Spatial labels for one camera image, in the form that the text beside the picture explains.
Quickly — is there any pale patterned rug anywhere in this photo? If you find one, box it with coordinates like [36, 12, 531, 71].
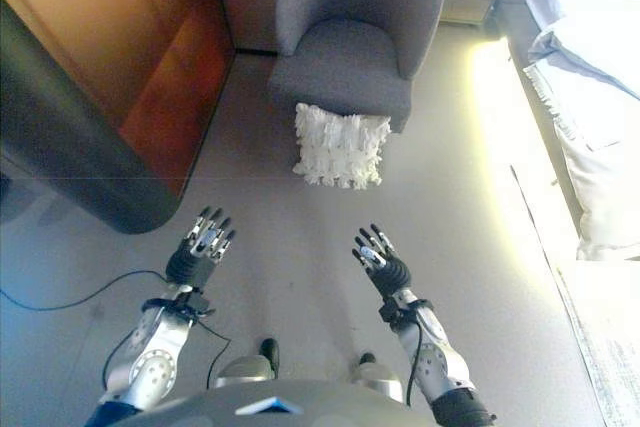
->
[509, 164, 640, 427]

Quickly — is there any silver right robot leg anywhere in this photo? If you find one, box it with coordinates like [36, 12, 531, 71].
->
[348, 351, 404, 404]

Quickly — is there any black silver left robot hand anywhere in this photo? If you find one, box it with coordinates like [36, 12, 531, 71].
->
[166, 205, 238, 294]

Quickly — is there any grey robot torso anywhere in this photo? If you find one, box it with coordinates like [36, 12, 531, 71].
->
[113, 379, 437, 427]

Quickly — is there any grey fabric armchair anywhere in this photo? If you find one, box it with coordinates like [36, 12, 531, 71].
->
[266, 0, 447, 135]

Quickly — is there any bed with white sheet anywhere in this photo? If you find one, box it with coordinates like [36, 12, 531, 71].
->
[504, 0, 640, 264]

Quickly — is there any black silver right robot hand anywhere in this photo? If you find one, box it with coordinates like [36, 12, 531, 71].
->
[351, 222, 413, 305]

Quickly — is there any wooden coffee table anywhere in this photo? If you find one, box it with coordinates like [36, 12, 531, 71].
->
[0, 0, 237, 198]

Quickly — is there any silver robot leg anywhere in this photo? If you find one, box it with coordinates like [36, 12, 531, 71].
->
[214, 337, 281, 389]
[348, 351, 404, 404]

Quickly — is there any white fringed cushion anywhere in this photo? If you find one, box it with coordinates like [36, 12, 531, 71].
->
[292, 102, 393, 191]

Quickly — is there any silver left robot leg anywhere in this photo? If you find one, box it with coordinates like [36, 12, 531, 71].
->
[214, 337, 281, 389]

